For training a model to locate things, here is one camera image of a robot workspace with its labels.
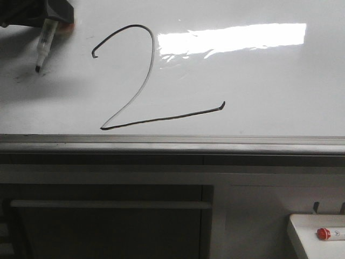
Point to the white marker tray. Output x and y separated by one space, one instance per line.
302 232

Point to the red capped white marker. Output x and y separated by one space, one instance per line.
331 234

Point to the left metal tray hook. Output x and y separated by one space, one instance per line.
315 207

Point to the dark cabinet with white bar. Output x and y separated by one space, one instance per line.
105 221

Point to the white black whiteboard marker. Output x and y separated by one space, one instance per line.
45 41

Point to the red round magnet taped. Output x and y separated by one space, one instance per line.
65 28

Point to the grey aluminium whiteboard ledge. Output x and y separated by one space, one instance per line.
169 144

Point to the white whiteboard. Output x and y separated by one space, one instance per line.
181 68

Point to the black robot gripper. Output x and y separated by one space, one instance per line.
33 13

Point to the metal tray hook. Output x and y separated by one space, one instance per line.
315 207
342 209

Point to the right metal tray hook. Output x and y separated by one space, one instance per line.
342 209

